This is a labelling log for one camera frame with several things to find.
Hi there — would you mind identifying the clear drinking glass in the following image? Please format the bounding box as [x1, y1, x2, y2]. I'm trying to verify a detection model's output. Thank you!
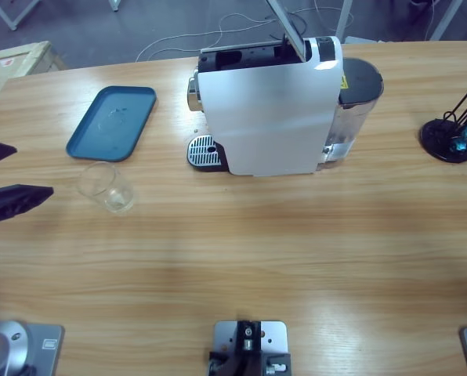
[76, 161, 136, 215]

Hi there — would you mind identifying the grey coffee machine lever lid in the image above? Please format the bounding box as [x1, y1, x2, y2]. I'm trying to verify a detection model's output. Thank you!
[265, 0, 313, 63]

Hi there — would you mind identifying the white capsule coffee machine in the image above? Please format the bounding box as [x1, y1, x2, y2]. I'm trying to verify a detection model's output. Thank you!
[185, 35, 386, 178]

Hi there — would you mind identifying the wooden crate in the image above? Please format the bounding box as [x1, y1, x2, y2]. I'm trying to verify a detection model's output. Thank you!
[0, 41, 67, 99]

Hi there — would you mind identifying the teal plastic tray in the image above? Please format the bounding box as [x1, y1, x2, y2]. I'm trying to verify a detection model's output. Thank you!
[65, 85, 157, 163]

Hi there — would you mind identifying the drip tray with metal grille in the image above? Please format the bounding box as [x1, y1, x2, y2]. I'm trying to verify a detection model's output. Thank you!
[185, 134, 229, 173]

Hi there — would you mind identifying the clear water tank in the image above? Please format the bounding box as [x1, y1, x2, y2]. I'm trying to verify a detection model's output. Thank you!
[321, 57, 386, 165]

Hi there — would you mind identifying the black capsule holder with rods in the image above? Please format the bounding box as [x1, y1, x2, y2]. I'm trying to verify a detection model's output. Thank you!
[419, 70, 467, 164]

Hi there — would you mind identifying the thin white cable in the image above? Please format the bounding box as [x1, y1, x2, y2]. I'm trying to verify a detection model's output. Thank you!
[135, 13, 276, 63]

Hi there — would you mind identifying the grey mount plate with post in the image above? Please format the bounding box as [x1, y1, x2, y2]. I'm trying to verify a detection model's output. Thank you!
[208, 320, 293, 376]

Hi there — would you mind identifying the looped black cable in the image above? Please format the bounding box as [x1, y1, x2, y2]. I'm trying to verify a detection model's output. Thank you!
[290, 9, 309, 38]

